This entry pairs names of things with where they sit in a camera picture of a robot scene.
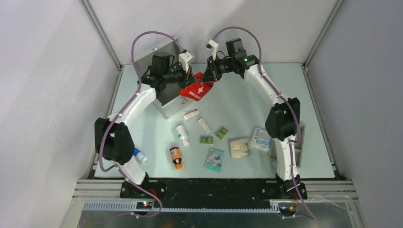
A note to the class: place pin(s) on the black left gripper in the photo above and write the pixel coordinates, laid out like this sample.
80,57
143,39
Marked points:
188,80

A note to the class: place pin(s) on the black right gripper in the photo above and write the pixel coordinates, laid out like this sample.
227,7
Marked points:
211,73

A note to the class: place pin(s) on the red first aid pouch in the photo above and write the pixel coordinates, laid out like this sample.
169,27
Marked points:
197,90

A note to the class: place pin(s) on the white medicine bottle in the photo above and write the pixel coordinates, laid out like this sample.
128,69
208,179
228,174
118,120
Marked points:
182,135

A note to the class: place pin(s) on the brown syrup bottle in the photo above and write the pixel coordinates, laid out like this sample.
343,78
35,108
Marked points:
176,157

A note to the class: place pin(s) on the white blue gauze packet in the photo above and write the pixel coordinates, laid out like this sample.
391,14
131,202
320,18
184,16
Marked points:
261,140

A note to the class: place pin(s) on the teal mask packet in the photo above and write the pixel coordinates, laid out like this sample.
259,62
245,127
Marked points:
214,161

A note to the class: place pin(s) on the blue cap clear bottle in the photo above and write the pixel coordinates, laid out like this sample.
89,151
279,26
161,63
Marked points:
140,156

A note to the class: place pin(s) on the grey divided tray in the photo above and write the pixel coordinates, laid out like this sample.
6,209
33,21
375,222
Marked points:
298,149

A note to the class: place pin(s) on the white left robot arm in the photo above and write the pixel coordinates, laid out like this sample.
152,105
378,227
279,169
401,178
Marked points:
113,140

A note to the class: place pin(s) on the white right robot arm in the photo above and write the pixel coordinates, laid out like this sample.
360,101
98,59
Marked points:
282,123

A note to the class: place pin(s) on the silver metal case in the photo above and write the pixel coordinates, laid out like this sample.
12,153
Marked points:
167,94

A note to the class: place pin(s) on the white wrapped bandage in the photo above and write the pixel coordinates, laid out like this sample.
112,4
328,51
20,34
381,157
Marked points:
190,113

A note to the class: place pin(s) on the white bandage roll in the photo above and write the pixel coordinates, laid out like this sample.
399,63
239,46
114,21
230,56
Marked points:
204,126

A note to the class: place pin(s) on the green small box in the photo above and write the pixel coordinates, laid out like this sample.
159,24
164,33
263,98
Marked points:
221,133

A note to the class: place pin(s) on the green flat sachet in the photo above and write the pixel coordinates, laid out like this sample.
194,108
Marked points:
207,140

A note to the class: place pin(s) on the beige gloves bag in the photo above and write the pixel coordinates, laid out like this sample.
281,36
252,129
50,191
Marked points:
239,147

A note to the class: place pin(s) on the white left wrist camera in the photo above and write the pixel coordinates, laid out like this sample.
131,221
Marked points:
185,59

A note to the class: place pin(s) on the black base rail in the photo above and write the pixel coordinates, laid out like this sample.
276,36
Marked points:
215,193

